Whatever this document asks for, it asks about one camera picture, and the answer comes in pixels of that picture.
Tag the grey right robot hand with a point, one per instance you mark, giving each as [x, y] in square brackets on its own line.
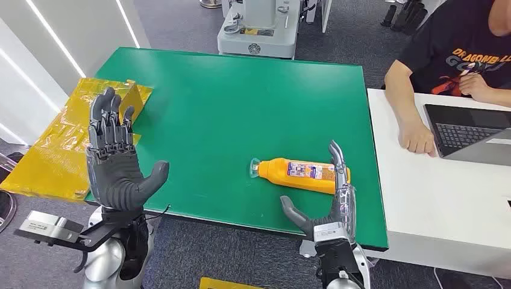
[337, 207]

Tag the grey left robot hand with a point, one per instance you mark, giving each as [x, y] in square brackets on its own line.
[115, 175]

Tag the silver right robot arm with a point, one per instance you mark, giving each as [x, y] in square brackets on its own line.
[341, 263]

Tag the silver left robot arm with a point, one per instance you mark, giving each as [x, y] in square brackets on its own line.
[115, 255]

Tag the orange plastic bottle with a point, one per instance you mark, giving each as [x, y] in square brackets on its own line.
[299, 174]

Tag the yellow taped cardboard box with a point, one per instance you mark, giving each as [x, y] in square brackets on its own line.
[68, 139]

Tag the white side table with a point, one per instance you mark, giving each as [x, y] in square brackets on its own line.
[439, 187]

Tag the person's right hand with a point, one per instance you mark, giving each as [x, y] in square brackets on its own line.
[417, 137]

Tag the person's hand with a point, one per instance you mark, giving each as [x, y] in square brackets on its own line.
[417, 137]
[477, 87]

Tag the black round stand base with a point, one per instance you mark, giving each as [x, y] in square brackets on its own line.
[6, 203]

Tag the green table mat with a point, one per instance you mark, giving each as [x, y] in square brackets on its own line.
[247, 135]

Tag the yellow box flap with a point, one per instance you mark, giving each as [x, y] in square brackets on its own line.
[227, 284]

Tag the dark grey laptop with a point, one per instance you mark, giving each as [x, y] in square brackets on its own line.
[467, 133]

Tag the person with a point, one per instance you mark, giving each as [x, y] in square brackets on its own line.
[451, 68]

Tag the person's left hand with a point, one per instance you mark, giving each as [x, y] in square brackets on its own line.
[477, 87]

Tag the grey machine base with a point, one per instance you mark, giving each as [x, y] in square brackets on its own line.
[259, 28]

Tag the black chair base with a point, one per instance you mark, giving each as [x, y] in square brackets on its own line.
[403, 16]

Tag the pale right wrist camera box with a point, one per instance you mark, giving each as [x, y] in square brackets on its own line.
[331, 232]

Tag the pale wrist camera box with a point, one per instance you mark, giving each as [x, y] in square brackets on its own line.
[331, 232]
[50, 227]

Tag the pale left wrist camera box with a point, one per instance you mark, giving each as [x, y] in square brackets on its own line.
[50, 227]

